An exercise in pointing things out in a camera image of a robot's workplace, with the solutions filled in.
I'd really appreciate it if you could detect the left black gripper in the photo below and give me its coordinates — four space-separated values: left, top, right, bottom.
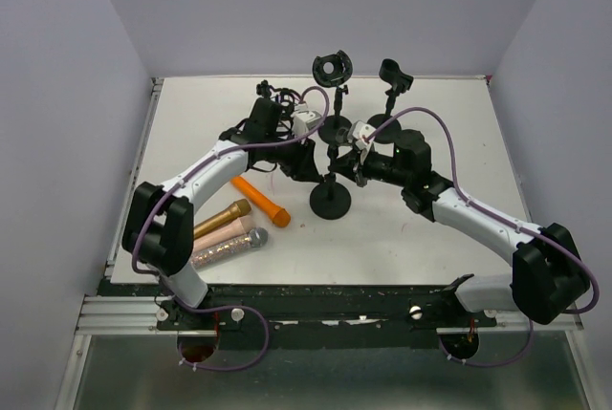
265 130 322 183

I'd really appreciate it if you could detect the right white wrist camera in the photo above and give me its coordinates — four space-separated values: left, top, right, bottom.
339 120 376 164

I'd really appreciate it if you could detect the orange microphone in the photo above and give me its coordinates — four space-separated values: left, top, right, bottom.
230 176 291 227

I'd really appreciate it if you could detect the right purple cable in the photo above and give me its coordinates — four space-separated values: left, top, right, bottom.
365 105 601 368

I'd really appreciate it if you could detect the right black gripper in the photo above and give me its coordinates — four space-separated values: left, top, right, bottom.
330 146 410 187

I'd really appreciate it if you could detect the pink microphone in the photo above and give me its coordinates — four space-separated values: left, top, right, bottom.
193 216 255 252

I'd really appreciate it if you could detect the silver glitter microphone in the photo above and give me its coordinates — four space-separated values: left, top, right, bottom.
189 227 269 270

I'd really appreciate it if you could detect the black round base shock stand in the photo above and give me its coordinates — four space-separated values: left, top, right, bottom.
312 50 353 144

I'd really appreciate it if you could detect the purple cable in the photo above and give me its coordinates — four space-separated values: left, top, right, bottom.
131 85 331 373
365 105 601 368

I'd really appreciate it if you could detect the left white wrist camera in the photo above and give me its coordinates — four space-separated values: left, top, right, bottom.
291 103 321 138

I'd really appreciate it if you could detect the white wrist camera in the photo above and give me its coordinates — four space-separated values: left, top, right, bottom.
291 103 321 138
339 120 376 164

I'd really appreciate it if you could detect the black tripod shock mount stand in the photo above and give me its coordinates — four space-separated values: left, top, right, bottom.
256 79 299 113

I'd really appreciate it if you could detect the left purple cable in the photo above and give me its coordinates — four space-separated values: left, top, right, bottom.
131 85 331 373

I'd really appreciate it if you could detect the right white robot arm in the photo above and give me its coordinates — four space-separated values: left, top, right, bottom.
332 122 591 326

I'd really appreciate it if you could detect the gold microphone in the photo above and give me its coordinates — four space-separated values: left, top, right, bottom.
193 199 251 239

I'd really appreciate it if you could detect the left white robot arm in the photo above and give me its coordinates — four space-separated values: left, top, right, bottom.
121 97 327 329

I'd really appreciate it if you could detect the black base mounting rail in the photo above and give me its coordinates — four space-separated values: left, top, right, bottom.
98 280 496 351

